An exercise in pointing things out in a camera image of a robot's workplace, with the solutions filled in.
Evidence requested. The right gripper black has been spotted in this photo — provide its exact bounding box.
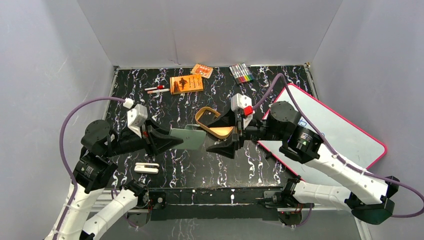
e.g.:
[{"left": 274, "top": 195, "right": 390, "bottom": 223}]
[{"left": 205, "top": 101, "right": 286, "bottom": 160}]

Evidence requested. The tan oval tray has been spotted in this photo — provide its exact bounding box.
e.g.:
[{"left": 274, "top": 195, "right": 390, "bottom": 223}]
[{"left": 194, "top": 106, "right": 235, "bottom": 140}]

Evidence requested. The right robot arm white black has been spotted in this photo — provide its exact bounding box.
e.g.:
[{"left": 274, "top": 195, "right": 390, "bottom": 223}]
[{"left": 207, "top": 101, "right": 399, "bottom": 225}]

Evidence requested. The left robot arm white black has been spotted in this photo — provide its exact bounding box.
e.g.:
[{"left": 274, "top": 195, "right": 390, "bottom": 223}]
[{"left": 46, "top": 120, "right": 184, "bottom": 240}]

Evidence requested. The small orange card pack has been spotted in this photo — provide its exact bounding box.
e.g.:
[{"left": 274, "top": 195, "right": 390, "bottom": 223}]
[{"left": 190, "top": 63, "right": 214, "bottom": 79}]

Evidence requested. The white whiteboard eraser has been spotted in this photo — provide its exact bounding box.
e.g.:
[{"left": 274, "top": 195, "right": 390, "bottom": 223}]
[{"left": 134, "top": 162, "right": 160, "bottom": 174}]

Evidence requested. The black whiteboard clip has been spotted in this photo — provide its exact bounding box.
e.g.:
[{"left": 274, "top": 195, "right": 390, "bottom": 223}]
[{"left": 264, "top": 151, "right": 275, "bottom": 161}]

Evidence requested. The white marker pen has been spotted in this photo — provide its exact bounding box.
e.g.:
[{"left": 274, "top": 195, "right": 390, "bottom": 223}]
[{"left": 147, "top": 88, "right": 170, "bottom": 94}]

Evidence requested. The red capped marker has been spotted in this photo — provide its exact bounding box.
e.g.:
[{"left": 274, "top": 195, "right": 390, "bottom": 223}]
[{"left": 144, "top": 85, "right": 165, "bottom": 91}]

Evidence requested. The orange book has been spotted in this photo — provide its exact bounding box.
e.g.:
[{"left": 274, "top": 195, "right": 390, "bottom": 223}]
[{"left": 170, "top": 74, "right": 204, "bottom": 95}]

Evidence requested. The coloured marker set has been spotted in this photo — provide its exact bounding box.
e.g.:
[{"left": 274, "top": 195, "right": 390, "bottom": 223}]
[{"left": 229, "top": 62, "right": 255, "bottom": 85}]

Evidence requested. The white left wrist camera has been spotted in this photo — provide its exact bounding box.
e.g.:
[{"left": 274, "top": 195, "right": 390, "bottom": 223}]
[{"left": 123, "top": 98, "right": 148, "bottom": 138}]

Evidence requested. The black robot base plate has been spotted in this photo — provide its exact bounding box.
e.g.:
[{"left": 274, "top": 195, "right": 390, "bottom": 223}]
[{"left": 126, "top": 187, "right": 314, "bottom": 226}]

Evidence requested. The aluminium frame rail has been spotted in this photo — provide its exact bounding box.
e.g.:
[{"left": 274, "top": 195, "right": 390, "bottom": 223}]
[{"left": 59, "top": 188, "right": 373, "bottom": 240}]

